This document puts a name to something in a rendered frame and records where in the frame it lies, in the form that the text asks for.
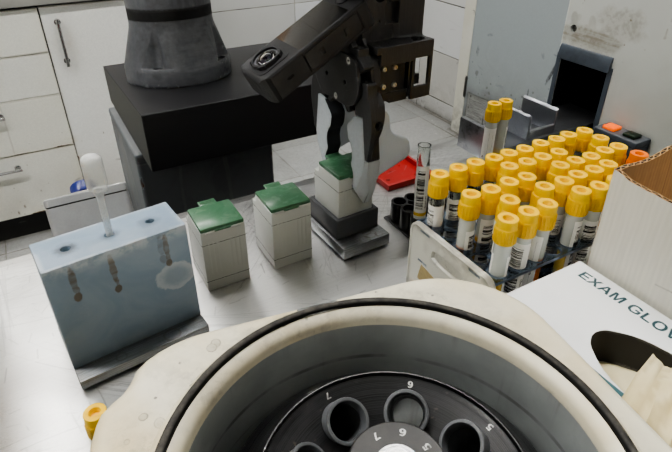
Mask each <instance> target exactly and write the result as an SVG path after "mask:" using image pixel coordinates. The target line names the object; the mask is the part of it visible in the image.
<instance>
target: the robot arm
mask: <svg viewBox="0 0 672 452"><path fill-rule="evenodd" d="M124 4H125V8H126V14H127V19H128V26H129V27H128V36H127V44H126V53H125V62H124V69H125V73H126V78H127V82H128V83H130V84H131V85H134V86H138V87H143V88H156V89H166V88H181V87H190V86H196V85H201V84H206V83H210V82H213V81H216V80H219V79H222V78H224V77H226V76H227V75H229V74H230V73H231V63H230V57H229V53H228V51H227V49H226V47H225V45H224V42H223V40H222V38H221V36H220V33H219V31H218V29H217V27H216V25H215V22H214V20H213V16H212V9H211V1H210V0H124ZM424 4H425V0H322V1H321V2H320V3H318V4H317V5H316V6H315V7H314V8H312V9H311V10H310V11H309V12H307V13H306V14H305V15H304V16H302V17H301V18H300V19H299V20H297V21H296V22H295V23H294V24H292V25H291V26H290V27H289V28H287V29H286V30H285V31H284V32H282V33H281V34H280V35H279V36H277V37H276V38H275V39H274V40H272V41H271V42H270V43H269V44H267V45H266V46H265V47H264V48H262V49H261V50H260V51H259V52H257V53H256V54H255V55H254V56H252V57H251V58H250V59H249V60H247V61H246V62H245V63H244V64H242V66H241V70H242V73H243V75H244V76H245V78H246V79H247V81H248V82H249V84H250V85H251V87H252V88H253V90H255V91H256V92H257V93H259V94H260V95H262V96H263V97H264V98H266V99H267V100H269V101H270V102H273V103H279V102H280V101H281V100H283V99H284V98H285V97H286V96H287V95H289V94H290V93H291V92H292V91H294V90H295V89H296V88H297V87H298V86H300V85H301V84H302V83H303V82H304V81H306V80H307V79H308V78H309V77H310V76H312V75H313V76H312V83H311V98H312V107H313V116H314V125H315V127H316V131H317V138H318V143H319V148H320V152H321V156H322V160H326V159H327V158H325V155H328V154H332V153H335V152H339V148H340V147H341V146H343V145H345V144H346V143H348V142H350V144H351V149H352V160H351V167H352V171H353V182H352V188H353V189H354V191H355V192H356V193H357V195H358V196H359V198H360V199H361V201H362V202H363V203H366V202H369V200H370V199H371V196H372V195H373V192H374V190H375V186H376V181H377V179H378V176H379V175H380V174H382V173H383V172H385V171H386V170H388V169H390V168H391V167H393V166H394V165H396V164H397V163H399V162H401V161H402V160H404V159H405V158H406V157H407V156H408V154H409V151H410V142H409V140H408V138H407V137H405V136H401V135H398V134H395V133H393V132H392V131H391V127H390V117H389V114H388V112H387V111H386V110H385V104H384V101H386V102H388V103H391V102H395V101H399V100H403V99H406V97H408V99H414V98H418V97H422V96H427V95H429V91H430V80H431V70H432V59H433V49H434V39H433V38H431V37H428V36H425V35H423V33H422V28H423V16H424ZM425 56H428V57H427V68H426V79H425V83H424V84H419V85H415V86H414V84H417V83H419V73H416V72H415V62H416V58H420V57H425Z"/></svg>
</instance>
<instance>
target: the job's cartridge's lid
mask: <svg viewBox="0 0 672 452"><path fill-rule="evenodd" d="M325 158H327V159H326V160H322V161H319V165H320V166H321V167H323V168H324V169H325V170H326V171H328V172H329V173H330V174H331V175H333V176H334V177H335V178H337V179H338V180H343V179H346V178H349V177H350V179H352V178H353V171H352V167H351V160H352V152H351V153H347V154H344V155H342V154H340V153H339V152H335V153H332V154H328V155H325Z"/></svg>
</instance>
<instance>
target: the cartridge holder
mask: <svg viewBox="0 0 672 452"><path fill-rule="evenodd" d="M309 199H310V203H311V228H312V229H313V230H314V231H315V232H316V233H317V234H318V235H319V236H320V237H321V238H322V239H323V240H324V241H325V242H326V243H327V244H328V245H329V246H330V247H331V248H332V249H333V250H335V251H336V252H337V253H338V254H339V255H340V256H341V257H342V258H343V259H344V260H346V259H348V258H351V257H354V256H356V255H359V254H361V253H364V252H367V251H369V250H372V249H374V248H377V247H380V246H382V245H385V244H387V243H389V233H388V232H387V231H386V230H385V229H383V228H382V227H381V226H380V225H378V224H377V222H378V207H377V206H375V205H374V204H373V203H372V207H371V208H368V209H365V210H362V211H359V212H357V213H354V214H351V215H348V216H345V217H342V218H339V219H338V218H337V217H336V216H335V215H334V214H332V213H331V212H330V211H329V210H328V209H327V208H326V207H324V206H323V205H322V204H321V203H320V202H319V201H318V200H316V199H315V195H314V196H311V197H309Z"/></svg>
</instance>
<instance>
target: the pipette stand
mask: <svg viewBox="0 0 672 452"><path fill-rule="evenodd" d="M110 222H111V226H112V230H113V233H114V235H113V236H111V237H106V233H105V229H104V225H103V222H100V223H97V224H94V225H91V226H88V227H84V228H81V229H78V230H75V231H72V232H69V233H65V234H62V235H59V236H56V237H53V238H50V239H47V240H43V241H40V242H37V243H34V244H31V245H29V248H30V251H31V253H32V256H33V259H34V262H35V264H36V267H37V270H38V273H39V276H40V278H41V281H42V284H43V287H44V289H45V292H46V295H47V298H48V301H49V303H50V306H51V309H52V312H53V314H54V317H55V320H56V323H57V325H58V329H59V332H60V335H61V337H62V340H63V342H64V345H65V347H66V350H67V352H68V355H69V357H70V360H71V362H72V365H73V367H74V370H75V372H76V375H77V377H78V380H79V382H80V385H81V387H82V389H83V390H84V389H86V388H88V387H90V386H92V385H95V384H97V383H99V382H101V381H103V380H105V379H108V378H110V377H112V376H114V375H116V374H118V373H121V372H123V371H125V370H127V369H129V368H132V367H134V366H136V365H138V364H140V363H142V362H145V361H147V360H149V359H150V358H152V357H153V356H155V355H156V354H158V353H159V352H161V351H163V350H165V349H166V348H168V347H170V346H172V345H174V344H176V343H178V342H180V341H183V340H185V339H188V338H191V337H193V336H196V335H200V334H203V333H207V332H209V325H208V323H207V322H206V321H205V319H204V318H203V317H202V315H201V312H200V306H199V301H198V295H197V289H196V283H195V277H194V272H193V266H192V260H191V254H190V248H189V243H188V237H187V231H186V225H185V223H184V222H183V221H182V220H181V219H180V218H179V217H178V215H177V214H176V213H175V212H174V211H173V210H172V209H171V207H170V206H169V205H168V204H167V203H166V202H163V203H160V204H157V205H154V206H151V207H148V208H144V209H141V210H138V211H135V212H132V213H129V214H125V215H122V216H119V217H116V218H113V219H110Z"/></svg>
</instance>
